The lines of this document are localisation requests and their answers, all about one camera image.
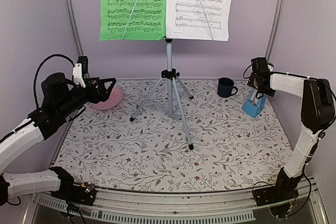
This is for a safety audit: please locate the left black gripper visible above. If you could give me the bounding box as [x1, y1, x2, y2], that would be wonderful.
[57, 77, 116, 119]

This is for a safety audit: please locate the blue metronome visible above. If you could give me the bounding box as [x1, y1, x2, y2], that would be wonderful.
[242, 89, 266, 118]

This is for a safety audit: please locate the light blue music stand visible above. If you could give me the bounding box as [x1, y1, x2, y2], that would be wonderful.
[99, 0, 236, 151]

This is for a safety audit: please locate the white sheet music page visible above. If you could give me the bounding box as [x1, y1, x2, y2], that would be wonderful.
[165, 0, 232, 41]

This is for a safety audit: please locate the green sheet music page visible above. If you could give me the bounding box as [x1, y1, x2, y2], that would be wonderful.
[100, 0, 166, 41]

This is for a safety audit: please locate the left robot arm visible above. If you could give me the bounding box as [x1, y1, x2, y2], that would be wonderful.
[1, 72, 116, 205]

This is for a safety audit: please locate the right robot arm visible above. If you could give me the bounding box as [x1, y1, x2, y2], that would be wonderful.
[248, 71, 335, 201]

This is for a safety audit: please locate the pink plate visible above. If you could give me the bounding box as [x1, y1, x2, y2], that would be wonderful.
[90, 87, 123, 111]

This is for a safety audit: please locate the dark blue mug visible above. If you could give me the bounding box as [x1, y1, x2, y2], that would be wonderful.
[217, 77, 238, 98]

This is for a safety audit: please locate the floral patterned table mat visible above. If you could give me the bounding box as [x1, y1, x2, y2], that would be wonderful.
[55, 80, 292, 193]

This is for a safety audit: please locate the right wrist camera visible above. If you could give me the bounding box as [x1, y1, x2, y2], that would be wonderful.
[251, 57, 273, 74]

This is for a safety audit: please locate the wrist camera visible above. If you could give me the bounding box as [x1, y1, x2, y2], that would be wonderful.
[72, 56, 88, 88]
[251, 57, 273, 74]

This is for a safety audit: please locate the right black cable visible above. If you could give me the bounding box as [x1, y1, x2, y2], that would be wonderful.
[243, 63, 331, 214]

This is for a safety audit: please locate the black cable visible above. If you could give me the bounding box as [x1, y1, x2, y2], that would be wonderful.
[33, 54, 77, 109]
[243, 63, 331, 214]

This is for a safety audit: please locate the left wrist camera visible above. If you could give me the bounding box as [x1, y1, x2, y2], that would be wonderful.
[72, 56, 88, 88]

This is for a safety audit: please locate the left black cable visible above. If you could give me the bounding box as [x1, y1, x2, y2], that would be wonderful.
[33, 54, 77, 109]

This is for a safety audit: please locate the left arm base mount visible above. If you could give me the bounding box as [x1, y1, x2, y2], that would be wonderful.
[50, 182, 97, 206]

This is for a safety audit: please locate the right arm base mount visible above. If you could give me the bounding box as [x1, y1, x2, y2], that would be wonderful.
[252, 182, 299, 219]

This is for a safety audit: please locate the metal front rail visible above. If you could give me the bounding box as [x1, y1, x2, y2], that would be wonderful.
[23, 178, 329, 223]

